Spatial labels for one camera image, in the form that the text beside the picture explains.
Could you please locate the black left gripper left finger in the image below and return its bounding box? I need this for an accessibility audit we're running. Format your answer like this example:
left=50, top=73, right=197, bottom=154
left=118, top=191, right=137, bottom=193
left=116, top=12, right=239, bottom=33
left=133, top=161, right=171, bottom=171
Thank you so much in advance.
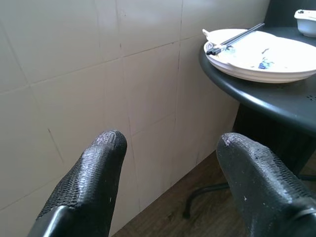
left=27, top=128, right=128, bottom=237

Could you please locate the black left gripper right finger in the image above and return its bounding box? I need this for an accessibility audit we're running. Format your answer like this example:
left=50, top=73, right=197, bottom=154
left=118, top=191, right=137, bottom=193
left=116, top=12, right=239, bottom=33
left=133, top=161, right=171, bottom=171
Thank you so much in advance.
left=215, top=131, right=316, bottom=237

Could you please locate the white ceramic spoon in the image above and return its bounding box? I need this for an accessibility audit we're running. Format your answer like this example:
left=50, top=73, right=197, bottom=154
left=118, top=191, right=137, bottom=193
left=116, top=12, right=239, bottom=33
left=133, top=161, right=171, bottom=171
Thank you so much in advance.
left=201, top=28, right=223, bottom=47

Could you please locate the small white bowl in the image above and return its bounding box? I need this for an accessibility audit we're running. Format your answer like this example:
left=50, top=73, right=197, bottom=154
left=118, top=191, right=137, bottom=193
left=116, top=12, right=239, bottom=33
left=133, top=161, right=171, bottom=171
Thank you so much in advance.
left=294, top=9, right=316, bottom=38

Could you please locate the black round table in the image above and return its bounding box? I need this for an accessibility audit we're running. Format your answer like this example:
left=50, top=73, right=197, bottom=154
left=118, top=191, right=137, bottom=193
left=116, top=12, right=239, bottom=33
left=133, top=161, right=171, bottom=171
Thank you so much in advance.
left=198, top=26, right=316, bottom=135

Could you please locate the white ceramic plate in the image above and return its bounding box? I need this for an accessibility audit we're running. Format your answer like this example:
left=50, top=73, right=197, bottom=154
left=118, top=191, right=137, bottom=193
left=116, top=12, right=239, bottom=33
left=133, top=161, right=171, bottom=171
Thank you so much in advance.
left=203, top=28, right=316, bottom=83

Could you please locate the black chopstick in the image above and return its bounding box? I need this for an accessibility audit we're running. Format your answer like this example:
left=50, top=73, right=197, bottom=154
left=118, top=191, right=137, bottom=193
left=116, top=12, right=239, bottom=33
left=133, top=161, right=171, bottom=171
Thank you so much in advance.
left=206, top=23, right=264, bottom=54
left=209, top=24, right=265, bottom=55

